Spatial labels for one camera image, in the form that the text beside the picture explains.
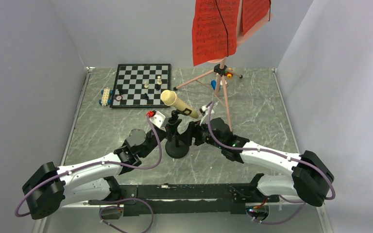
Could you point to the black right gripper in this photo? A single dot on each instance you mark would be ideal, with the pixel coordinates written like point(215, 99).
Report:
point(193, 131)

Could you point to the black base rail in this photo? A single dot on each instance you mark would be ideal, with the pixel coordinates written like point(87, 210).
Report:
point(233, 198)

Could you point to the blue toy block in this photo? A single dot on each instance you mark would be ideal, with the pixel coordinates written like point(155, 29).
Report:
point(213, 84)

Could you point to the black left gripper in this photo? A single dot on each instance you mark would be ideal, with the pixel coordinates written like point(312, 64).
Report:
point(169, 133)

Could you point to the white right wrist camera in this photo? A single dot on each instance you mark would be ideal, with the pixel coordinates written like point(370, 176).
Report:
point(205, 111)

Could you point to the red sheet music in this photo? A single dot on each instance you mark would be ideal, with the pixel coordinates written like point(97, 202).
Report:
point(214, 30)
point(255, 13)

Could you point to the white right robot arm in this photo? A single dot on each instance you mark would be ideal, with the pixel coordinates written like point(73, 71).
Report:
point(300, 175)

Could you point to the gold microphone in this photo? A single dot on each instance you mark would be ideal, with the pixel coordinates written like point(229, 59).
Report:
point(170, 98)

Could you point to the white blue toy brick car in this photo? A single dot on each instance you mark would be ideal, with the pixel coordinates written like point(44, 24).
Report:
point(106, 98)

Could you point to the black microphone stand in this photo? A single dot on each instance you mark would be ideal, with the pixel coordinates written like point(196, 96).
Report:
point(175, 147)

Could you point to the orange yellow toy piece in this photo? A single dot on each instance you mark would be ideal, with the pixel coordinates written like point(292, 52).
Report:
point(229, 75)

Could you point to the red sheet music right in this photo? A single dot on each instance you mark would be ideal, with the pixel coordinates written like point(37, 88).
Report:
point(255, 13)

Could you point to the pink music stand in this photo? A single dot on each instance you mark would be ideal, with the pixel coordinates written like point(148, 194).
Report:
point(221, 69)

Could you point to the black white chessboard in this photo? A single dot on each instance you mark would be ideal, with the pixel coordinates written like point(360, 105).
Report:
point(131, 78)

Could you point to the red sheet music left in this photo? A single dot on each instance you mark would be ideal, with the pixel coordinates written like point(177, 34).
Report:
point(214, 30)

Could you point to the white chess piece tall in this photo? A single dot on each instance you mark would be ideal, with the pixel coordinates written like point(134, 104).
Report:
point(159, 80)

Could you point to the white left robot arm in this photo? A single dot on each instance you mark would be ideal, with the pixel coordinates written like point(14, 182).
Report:
point(52, 187)

